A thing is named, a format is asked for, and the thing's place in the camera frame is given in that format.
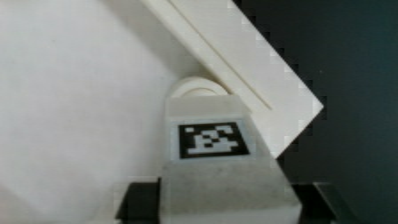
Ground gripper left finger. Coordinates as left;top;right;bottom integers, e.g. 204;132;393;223
116;178;162;224

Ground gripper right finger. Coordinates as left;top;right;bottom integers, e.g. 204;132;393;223
291;182;355;224

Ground white table leg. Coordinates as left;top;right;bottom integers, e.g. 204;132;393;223
160;77;302;224

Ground white square table top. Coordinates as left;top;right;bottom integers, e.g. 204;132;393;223
0;0;323;224

